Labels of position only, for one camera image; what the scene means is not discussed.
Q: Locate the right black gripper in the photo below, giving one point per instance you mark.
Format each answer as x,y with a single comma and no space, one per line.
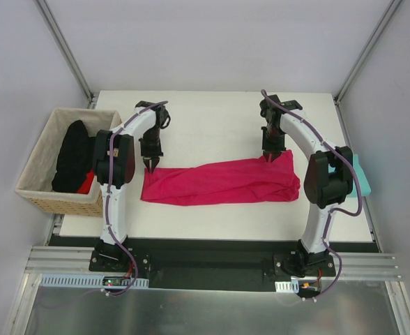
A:
272,149

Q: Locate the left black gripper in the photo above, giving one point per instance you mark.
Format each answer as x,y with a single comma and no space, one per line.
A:
151,154

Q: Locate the pink t shirt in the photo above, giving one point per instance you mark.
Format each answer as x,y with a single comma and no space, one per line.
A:
251,180

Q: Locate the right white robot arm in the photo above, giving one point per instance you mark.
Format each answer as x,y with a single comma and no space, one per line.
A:
330,174

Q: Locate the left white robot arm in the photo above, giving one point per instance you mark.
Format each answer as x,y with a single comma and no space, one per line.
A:
114,162

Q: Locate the red t shirt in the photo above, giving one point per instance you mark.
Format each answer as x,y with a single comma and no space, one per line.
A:
86,185

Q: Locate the black t shirt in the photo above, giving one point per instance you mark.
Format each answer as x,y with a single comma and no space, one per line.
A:
74,160

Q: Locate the folded teal t shirt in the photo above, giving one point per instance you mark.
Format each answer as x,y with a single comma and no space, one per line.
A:
365,189

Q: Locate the wicker laundry basket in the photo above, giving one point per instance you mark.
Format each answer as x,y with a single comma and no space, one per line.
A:
35,183

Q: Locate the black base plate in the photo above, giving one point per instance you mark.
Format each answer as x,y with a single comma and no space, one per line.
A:
195,264

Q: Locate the right white cable duct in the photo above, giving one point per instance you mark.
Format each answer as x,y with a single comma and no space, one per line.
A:
287,286

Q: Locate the white cable duct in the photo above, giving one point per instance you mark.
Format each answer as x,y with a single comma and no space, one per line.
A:
91,281
287,286

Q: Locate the aluminium rail frame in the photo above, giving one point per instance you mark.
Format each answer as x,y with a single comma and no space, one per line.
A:
370,297

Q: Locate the left white cable duct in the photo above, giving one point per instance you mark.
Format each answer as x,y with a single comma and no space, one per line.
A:
91,281

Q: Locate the left rear aluminium post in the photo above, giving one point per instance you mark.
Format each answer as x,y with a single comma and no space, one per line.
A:
52,24

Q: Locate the aluminium post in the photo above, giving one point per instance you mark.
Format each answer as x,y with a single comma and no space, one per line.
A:
369,46
52,24

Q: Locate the right rear aluminium post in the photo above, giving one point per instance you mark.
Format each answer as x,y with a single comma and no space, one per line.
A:
369,46

